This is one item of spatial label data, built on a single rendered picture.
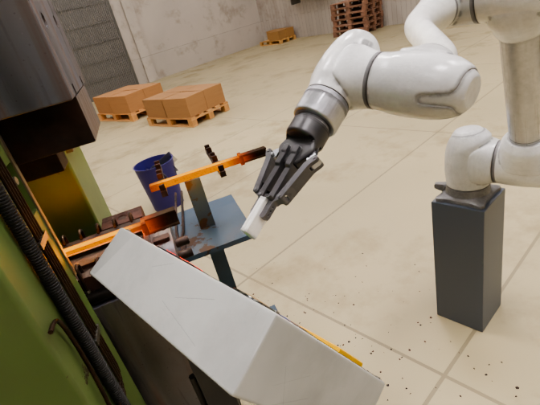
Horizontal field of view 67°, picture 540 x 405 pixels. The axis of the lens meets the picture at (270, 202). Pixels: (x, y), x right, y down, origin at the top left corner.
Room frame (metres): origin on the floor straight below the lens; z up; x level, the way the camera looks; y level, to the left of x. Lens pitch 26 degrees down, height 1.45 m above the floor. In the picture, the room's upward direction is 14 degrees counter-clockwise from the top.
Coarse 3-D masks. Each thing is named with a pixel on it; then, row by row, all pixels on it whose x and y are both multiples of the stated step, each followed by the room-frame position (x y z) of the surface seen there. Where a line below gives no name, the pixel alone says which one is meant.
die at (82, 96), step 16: (80, 96) 0.90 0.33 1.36; (32, 112) 0.82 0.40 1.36; (48, 112) 0.83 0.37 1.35; (64, 112) 0.83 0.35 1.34; (80, 112) 0.84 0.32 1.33; (0, 128) 0.81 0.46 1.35; (16, 128) 0.81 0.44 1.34; (32, 128) 0.82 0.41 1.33; (48, 128) 0.83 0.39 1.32; (64, 128) 0.83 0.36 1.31; (80, 128) 0.84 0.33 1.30; (96, 128) 0.93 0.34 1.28; (16, 144) 0.81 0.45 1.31; (32, 144) 0.82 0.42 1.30; (48, 144) 0.82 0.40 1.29; (64, 144) 0.83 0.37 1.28; (80, 144) 0.83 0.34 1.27; (16, 160) 0.81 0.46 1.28; (32, 160) 0.81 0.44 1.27
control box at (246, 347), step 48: (144, 240) 0.49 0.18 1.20; (144, 288) 0.41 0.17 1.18; (192, 288) 0.37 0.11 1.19; (192, 336) 0.32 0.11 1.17; (240, 336) 0.29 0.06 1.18; (288, 336) 0.29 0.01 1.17; (240, 384) 0.25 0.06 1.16; (288, 384) 0.28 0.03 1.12; (336, 384) 0.31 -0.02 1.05; (384, 384) 0.37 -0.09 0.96
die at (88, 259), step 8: (128, 224) 1.01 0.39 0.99; (104, 232) 1.00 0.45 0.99; (136, 232) 0.93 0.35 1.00; (80, 240) 0.99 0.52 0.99; (88, 248) 0.91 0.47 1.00; (96, 248) 0.91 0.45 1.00; (104, 248) 0.91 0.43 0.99; (72, 256) 0.90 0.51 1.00; (80, 256) 0.90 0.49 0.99; (88, 256) 0.89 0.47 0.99; (72, 264) 0.87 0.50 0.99; (80, 264) 0.86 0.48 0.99; (88, 264) 0.86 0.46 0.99; (88, 272) 0.83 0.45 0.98; (88, 280) 0.81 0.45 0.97; (96, 280) 0.81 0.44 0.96; (88, 288) 0.81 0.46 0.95; (96, 288) 0.81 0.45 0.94
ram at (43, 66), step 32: (0, 0) 0.78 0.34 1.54; (32, 0) 0.83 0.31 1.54; (0, 32) 0.78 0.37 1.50; (32, 32) 0.79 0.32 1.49; (0, 64) 0.77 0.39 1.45; (32, 64) 0.78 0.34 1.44; (64, 64) 0.87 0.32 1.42; (0, 96) 0.77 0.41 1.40; (32, 96) 0.78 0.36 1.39; (64, 96) 0.79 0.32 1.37
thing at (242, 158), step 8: (248, 152) 1.38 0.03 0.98; (256, 152) 1.37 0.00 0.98; (264, 152) 1.38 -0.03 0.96; (224, 160) 1.37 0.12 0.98; (232, 160) 1.35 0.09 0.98; (240, 160) 1.35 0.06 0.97; (248, 160) 1.36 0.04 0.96; (200, 168) 1.35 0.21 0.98; (208, 168) 1.34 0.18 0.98; (216, 168) 1.34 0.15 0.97; (224, 168) 1.35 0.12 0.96; (176, 176) 1.33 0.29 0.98; (184, 176) 1.32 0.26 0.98; (192, 176) 1.32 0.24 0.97; (200, 176) 1.33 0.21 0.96; (152, 184) 1.31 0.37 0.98; (160, 184) 1.30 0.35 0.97; (168, 184) 1.31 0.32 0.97
